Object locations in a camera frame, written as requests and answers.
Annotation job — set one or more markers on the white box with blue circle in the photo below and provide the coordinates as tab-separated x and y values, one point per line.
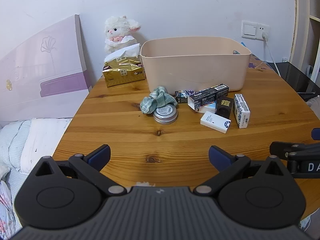
215	122

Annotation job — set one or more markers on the purple and white headboard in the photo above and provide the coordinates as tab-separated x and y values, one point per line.
37	75

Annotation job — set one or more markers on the light blue packet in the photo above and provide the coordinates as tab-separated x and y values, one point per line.
208	108

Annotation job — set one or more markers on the white box with blue pattern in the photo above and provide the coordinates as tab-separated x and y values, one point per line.
241	111

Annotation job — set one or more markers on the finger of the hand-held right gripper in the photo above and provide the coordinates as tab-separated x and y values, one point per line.
281	150
316	134

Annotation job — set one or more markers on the green plaid scrunchie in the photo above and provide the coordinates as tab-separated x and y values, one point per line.
150	102

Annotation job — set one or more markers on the black glass side table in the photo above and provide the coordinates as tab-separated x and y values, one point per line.
297	77

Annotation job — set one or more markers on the long black carton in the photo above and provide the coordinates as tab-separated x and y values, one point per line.
208	94

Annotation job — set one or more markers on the beige plastic bin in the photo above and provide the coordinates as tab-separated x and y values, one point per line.
195	70

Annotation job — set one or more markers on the white plush lamb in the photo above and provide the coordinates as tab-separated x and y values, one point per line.
117	30

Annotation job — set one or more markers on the wooden shelf unit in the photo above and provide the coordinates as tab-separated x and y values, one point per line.
312	30

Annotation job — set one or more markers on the white wall switch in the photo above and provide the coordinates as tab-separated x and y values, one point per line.
248	29

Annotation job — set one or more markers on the floral quilt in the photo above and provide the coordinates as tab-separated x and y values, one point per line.
7	195

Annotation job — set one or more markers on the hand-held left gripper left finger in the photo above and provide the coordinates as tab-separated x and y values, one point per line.
99	155

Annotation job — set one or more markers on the light blue checked blanket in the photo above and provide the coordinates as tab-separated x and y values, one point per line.
12	142

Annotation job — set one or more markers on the small black battery pack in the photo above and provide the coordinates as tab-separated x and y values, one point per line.
182	97

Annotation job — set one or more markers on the black box with gold print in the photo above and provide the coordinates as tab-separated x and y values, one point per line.
223	106

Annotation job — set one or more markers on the white wall socket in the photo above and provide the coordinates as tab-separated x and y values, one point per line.
263	28

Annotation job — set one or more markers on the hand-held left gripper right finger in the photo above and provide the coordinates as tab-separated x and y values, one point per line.
220	155

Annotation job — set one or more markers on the gold tissue pack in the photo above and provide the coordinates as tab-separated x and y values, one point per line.
122	73

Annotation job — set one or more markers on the round metal tin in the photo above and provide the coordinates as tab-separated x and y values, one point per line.
165	114

